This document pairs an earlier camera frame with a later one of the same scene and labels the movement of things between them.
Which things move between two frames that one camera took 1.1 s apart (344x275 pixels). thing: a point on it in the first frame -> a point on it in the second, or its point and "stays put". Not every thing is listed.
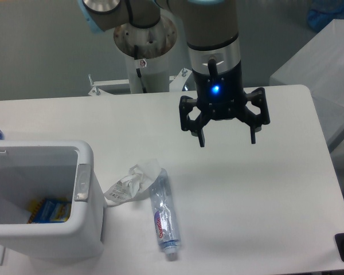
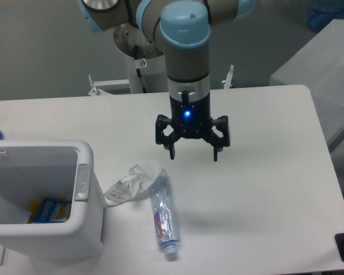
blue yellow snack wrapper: x=49 y=210 stays put
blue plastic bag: x=323 y=12 stays put
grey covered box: x=325 y=66 stays put
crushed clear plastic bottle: x=165 y=216 stays put
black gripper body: x=222 y=94 -> x=190 y=119
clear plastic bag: x=137 y=185 stays put
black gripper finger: x=257 y=97 -> x=222 y=124
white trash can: x=21 y=171 stays put
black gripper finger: x=196 y=126 -> x=168 y=141
